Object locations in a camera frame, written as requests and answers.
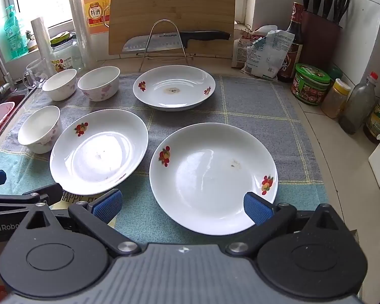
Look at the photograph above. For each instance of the steel sink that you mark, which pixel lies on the steel sink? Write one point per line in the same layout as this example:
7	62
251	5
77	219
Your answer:
19	96

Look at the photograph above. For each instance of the small potted plant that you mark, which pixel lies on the small potted plant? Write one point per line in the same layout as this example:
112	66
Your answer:
30	39

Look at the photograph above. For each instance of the dark red knife block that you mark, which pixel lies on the dark red knife block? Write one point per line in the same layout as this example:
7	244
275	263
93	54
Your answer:
319	44

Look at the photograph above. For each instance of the red-cap glass bottle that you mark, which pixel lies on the red-cap glass bottle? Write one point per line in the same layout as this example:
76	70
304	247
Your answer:
356	107

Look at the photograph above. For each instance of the metal binder clip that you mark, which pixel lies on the metal binder clip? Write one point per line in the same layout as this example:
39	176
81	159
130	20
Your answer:
246	31

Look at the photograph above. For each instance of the tall plastic wrap roll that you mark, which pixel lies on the tall plastic wrap roll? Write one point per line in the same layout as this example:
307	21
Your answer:
80	28

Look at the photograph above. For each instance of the oil bottle green label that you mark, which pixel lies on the oil bottle green label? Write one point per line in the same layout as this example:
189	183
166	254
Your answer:
378	123

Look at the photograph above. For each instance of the green-lid sauce tub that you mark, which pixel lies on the green-lid sauce tub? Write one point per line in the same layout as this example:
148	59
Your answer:
310	85

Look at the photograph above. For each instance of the orange cooking wine jug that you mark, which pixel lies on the orange cooking wine jug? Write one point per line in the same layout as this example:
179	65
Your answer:
95	12

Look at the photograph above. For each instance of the glass jar green lid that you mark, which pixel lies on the glass jar green lid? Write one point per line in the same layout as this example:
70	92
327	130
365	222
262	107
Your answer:
66	53

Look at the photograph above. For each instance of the orange and white bag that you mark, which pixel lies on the orange and white bag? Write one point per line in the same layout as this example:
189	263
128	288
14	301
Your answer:
239	50

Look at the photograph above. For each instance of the yellow-lid spice jar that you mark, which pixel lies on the yellow-lid spice jar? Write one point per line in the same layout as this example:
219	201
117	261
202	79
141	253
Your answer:
334	101

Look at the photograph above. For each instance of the white flower-print plate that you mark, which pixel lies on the white flower-print plate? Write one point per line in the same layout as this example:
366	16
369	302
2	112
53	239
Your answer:
205	177
98	152
174	82

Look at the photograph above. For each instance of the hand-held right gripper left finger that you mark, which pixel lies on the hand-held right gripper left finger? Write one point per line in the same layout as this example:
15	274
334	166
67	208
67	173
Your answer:
107	205

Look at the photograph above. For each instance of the white printed bag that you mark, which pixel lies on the white printed bag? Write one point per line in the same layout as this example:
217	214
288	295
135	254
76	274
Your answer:
266	60

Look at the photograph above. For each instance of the black kitchen scissors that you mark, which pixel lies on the black kitchen scissors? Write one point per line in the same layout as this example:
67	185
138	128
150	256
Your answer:
339	9

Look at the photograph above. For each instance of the grey checked mat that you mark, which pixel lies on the grey checked mat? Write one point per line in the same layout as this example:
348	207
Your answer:
247	107

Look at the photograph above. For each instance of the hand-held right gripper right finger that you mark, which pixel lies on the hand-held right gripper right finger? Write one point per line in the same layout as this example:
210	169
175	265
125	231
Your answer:
256	209

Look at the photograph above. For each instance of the white pink-flower bowl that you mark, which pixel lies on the white pink-flower bowl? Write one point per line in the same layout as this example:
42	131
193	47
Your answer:
98	82
60	84
39	126

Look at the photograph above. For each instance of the clear glass mug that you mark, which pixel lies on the clear glass mug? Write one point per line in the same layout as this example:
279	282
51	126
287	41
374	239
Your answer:
38	69

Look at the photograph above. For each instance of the green dish soap bottle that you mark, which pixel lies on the green dish soap bottle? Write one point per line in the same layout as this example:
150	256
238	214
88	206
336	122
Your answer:
14	34

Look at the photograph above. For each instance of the paper towel roll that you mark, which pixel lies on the paper towel roll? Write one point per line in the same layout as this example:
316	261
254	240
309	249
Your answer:
41	38

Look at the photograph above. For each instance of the dark soy sauce bottle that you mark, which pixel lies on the dark soy sauce bottle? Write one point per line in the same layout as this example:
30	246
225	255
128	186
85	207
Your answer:
296	53

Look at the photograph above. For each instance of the bamboo cutting board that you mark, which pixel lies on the bamboo cutting board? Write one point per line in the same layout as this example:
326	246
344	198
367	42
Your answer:
171	6

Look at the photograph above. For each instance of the metal faucet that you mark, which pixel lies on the metal faucet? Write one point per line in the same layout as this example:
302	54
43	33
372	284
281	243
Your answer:
1	66

